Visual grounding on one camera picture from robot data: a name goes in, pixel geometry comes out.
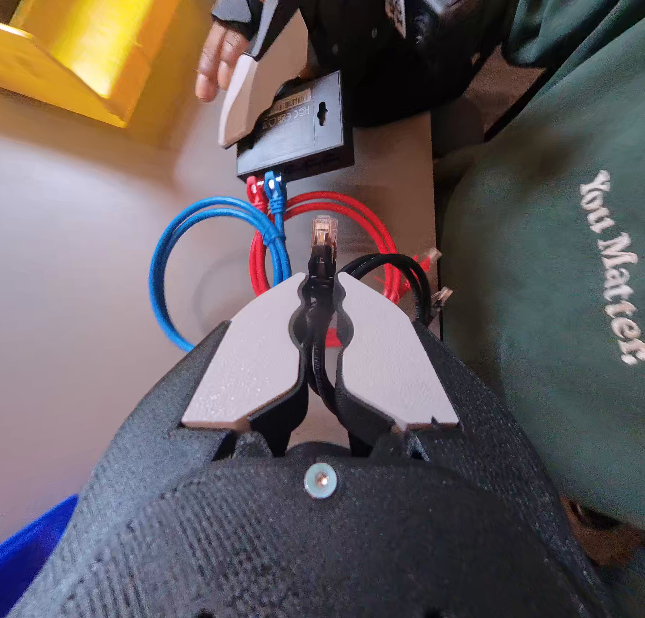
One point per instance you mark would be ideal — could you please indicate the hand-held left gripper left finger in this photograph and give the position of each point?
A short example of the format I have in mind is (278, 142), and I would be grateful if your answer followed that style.
(252, 366)

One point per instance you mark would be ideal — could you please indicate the blue plastic bin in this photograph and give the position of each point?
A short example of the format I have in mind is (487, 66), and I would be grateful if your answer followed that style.
(30, 542)

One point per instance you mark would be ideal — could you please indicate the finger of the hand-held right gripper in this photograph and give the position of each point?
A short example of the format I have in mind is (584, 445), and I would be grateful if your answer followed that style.
(237, 99)

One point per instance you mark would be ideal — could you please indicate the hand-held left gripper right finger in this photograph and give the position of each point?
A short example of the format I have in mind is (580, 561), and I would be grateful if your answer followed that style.
(393, 366)

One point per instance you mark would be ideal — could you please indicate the black network switch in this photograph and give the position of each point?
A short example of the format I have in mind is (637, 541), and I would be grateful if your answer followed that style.
(302, 134)

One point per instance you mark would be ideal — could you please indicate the yellow plastic bin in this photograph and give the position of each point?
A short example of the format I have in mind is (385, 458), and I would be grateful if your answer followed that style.
(90, 38)

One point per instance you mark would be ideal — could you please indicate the person's right hand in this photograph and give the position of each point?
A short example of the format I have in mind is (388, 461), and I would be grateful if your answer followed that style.
(221, 59)

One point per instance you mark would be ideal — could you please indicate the person's green sweatshirt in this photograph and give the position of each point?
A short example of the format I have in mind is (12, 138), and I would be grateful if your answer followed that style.
(554, 275)

